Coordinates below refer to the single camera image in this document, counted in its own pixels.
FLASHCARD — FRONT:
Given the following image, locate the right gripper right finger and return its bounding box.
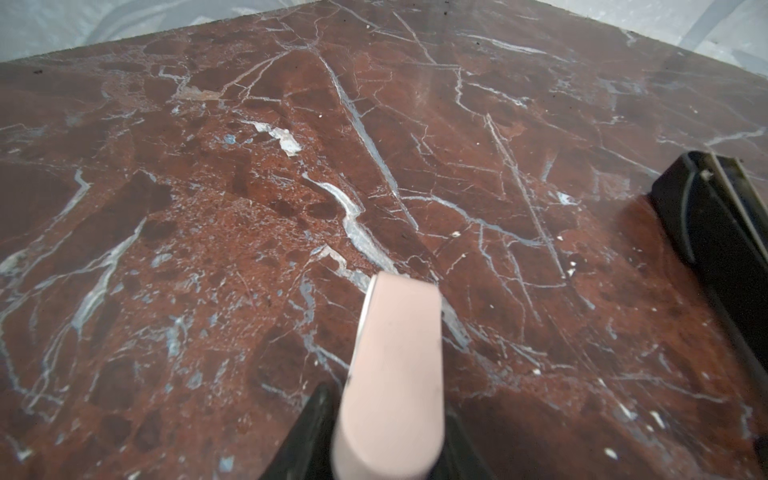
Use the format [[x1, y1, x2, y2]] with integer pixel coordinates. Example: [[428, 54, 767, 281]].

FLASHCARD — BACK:
[[428, 410, 495, 480]]

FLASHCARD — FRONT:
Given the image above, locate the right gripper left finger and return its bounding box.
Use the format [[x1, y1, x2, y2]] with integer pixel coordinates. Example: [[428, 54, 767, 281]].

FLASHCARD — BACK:
[[260, 383, 340, 480]]

